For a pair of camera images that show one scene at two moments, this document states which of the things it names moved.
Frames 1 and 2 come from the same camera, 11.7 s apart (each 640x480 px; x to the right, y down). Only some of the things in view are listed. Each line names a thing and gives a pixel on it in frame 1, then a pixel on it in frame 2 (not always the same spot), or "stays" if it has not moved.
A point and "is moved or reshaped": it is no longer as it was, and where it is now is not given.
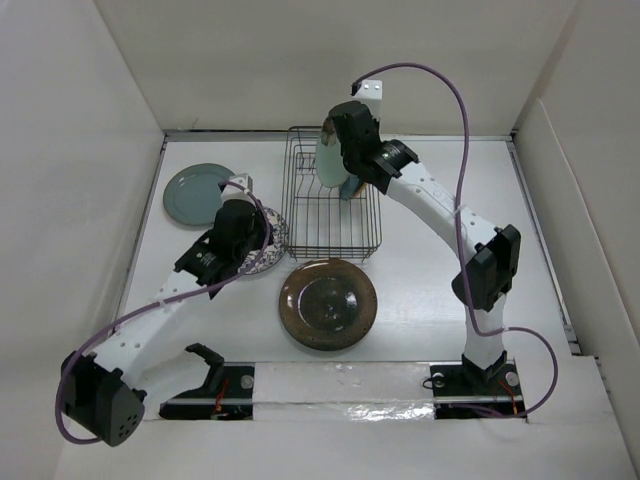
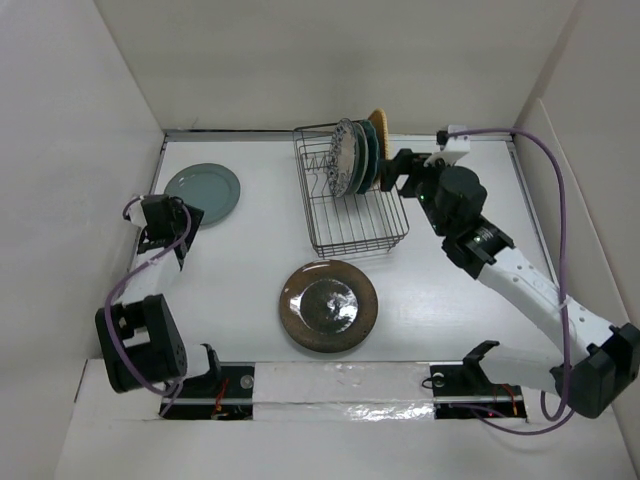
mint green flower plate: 330,164 is moved or reshaped
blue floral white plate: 267,256 → 342,157
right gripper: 374,121 → 408,163
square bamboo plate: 359,190 is moved or reshaped
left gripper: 259,222 → 196,219
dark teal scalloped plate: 349,187 is moved or reshaped
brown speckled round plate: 328,304 stays
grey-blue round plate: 193,195 stays
